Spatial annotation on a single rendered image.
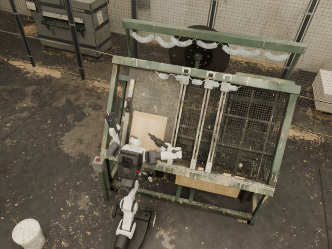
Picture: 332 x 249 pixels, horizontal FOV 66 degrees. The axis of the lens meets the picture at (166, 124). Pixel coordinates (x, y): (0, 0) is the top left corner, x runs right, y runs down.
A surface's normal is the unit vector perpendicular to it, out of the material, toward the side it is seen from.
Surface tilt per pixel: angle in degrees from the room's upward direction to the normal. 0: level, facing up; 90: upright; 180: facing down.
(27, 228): 0
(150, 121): 54
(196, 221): 0
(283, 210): 0
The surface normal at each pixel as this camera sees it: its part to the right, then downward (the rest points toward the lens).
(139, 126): -0.17, 0.11
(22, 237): 0.04, -0.73
